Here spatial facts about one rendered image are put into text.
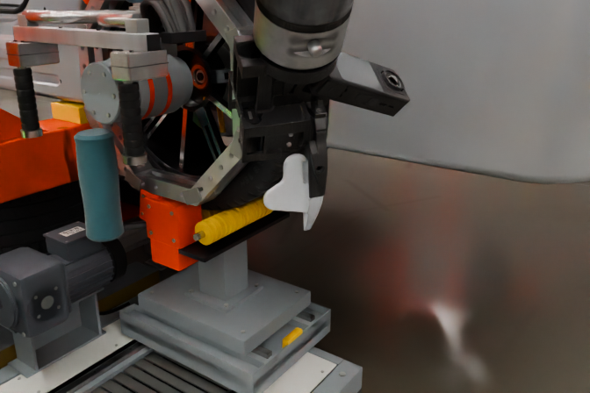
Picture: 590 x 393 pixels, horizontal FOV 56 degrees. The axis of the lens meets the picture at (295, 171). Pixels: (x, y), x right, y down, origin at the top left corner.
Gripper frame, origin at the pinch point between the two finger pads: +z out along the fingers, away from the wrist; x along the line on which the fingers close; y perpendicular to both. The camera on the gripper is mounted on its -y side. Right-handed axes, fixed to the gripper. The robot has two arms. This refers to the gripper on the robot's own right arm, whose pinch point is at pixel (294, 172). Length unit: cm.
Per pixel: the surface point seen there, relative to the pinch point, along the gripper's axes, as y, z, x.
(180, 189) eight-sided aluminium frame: 11, 59, -38
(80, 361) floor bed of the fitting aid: 44, 110, -19
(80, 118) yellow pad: 34, 79, -79
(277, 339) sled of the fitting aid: -9, 99, -10
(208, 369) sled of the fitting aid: 10, 97, -6
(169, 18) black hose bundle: 9, 18, -48
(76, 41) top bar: 26, 26, -53
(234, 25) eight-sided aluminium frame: -4, 22, -49
